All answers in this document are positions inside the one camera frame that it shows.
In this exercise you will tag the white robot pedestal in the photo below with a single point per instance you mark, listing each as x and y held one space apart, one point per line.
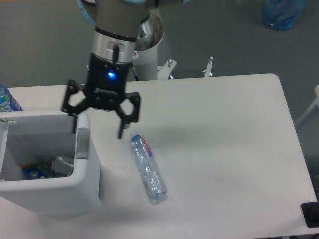
150 35

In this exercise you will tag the blue plastic bag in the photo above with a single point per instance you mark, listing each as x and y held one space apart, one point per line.
282 14

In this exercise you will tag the blue labelled bottle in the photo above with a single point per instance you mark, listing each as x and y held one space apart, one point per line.
7 102

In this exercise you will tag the white trash can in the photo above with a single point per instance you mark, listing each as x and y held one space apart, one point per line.
37 138

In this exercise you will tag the white paper packet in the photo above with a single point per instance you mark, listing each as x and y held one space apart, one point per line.
63 165

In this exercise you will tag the white frame at right edge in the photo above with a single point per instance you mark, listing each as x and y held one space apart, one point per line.
309 112

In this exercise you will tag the blue snack wrapper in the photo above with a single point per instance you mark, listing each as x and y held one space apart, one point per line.
34 171

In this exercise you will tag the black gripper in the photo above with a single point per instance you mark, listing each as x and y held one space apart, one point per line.
104 90

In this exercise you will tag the black device at table edge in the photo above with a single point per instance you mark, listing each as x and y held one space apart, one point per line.
310 212

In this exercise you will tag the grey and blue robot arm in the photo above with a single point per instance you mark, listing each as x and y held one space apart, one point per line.
117 24

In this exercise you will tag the clear plastic water bottle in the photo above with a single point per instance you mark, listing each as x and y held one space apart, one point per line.
152 180

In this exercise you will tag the metal levelling foot right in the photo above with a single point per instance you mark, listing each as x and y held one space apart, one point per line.
208 71

